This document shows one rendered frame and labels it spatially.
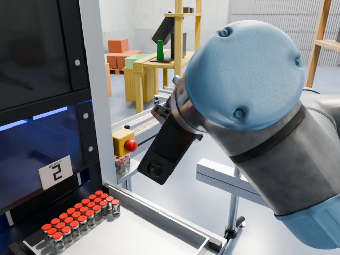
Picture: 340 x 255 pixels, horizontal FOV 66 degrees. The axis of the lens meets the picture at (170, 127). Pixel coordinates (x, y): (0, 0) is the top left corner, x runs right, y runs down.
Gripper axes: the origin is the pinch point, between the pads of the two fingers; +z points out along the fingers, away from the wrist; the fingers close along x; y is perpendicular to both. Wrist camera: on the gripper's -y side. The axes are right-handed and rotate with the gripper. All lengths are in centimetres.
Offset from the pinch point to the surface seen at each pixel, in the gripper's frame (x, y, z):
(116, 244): -5.3, -29.2, 14.4
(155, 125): 1, 5, 64
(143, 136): 3, -2, 60
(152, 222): -11.0, -21.6, 19.7
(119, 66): 139, 128, 578
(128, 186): -4, -25, 68
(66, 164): 16.2, -20.5, 20.5
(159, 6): 177, 390, 737
